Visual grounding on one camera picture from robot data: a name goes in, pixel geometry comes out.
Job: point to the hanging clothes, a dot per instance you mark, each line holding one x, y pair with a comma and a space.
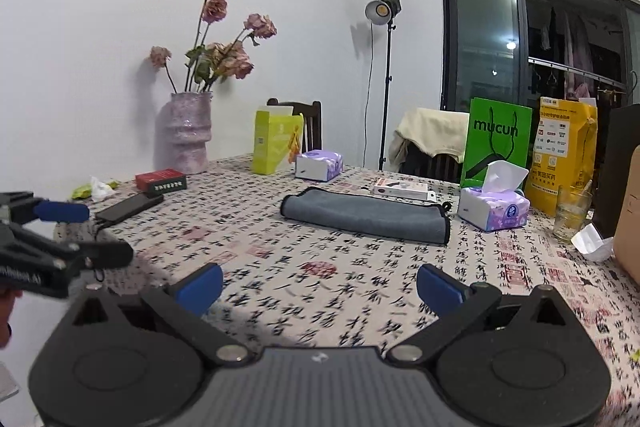
572, 52

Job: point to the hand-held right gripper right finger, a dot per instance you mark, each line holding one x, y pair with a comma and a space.
442, 291

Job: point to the drinking glass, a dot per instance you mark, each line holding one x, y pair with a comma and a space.
571, 217

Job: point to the crumpled white tissue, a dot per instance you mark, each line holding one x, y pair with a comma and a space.
592, 244
101, 188

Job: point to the green wrapper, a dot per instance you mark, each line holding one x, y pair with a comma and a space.
80, 192

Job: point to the printed tablecloth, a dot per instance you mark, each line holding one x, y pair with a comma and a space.
310, 267

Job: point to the grey towel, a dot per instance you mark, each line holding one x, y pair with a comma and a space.
365, 214

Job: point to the cream cloth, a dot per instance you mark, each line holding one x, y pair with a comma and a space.
430, 129

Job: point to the pink speckled vase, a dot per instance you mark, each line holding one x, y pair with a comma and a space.
185, 137

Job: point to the flat white box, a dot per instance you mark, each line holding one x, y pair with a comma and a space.
402, 190

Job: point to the purple tissue box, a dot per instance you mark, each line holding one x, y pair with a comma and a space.
320, 166

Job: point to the black box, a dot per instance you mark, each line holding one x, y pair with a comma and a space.
620, 157

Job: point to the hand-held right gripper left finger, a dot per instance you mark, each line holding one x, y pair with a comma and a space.
196, 289

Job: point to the green paper bag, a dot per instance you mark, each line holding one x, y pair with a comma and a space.
495, 132

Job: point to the dried pink flowers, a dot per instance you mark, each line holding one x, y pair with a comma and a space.
235, 59

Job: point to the purple tissue pack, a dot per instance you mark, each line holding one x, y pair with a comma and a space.
492, 209

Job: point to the black phone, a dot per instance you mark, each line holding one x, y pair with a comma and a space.
129, 207

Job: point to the red box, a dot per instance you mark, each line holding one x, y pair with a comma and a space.
161, 181

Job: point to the dark wooden chair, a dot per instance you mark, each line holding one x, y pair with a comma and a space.
311, 127
425, 163

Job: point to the brown cardboard box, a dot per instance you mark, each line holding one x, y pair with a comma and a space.
629, 237

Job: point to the yellow paper bag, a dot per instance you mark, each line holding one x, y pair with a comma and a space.
560, 147

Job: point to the studio light on stand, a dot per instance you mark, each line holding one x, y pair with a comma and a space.
387, 82

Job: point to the sliding glass door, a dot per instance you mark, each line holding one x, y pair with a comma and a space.
480, 37

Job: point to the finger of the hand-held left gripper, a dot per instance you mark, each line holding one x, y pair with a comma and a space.
62, 212
107, 256

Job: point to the yellow-green paper bag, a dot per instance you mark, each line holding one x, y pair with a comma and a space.
270, 142

